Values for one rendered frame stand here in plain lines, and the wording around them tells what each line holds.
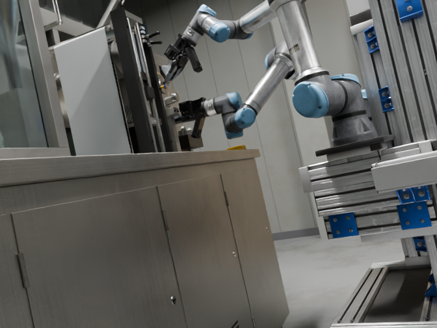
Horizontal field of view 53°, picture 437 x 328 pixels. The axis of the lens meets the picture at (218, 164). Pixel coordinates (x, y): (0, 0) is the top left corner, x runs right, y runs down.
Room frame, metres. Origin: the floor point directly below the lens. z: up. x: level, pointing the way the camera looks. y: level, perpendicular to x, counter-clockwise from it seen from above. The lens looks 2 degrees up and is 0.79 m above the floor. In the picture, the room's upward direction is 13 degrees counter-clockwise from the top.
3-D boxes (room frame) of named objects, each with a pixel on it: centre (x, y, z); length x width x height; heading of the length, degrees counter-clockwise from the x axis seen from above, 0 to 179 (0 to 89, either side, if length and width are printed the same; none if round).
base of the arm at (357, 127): (1.49, -0.47, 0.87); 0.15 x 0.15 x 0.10
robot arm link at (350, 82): (1.49, -0.47, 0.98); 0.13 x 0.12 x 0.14; 126
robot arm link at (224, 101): (1.86, -0.10, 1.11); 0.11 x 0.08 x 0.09; 69
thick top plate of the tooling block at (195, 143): (2.13, 0.27, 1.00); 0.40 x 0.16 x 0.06; 69
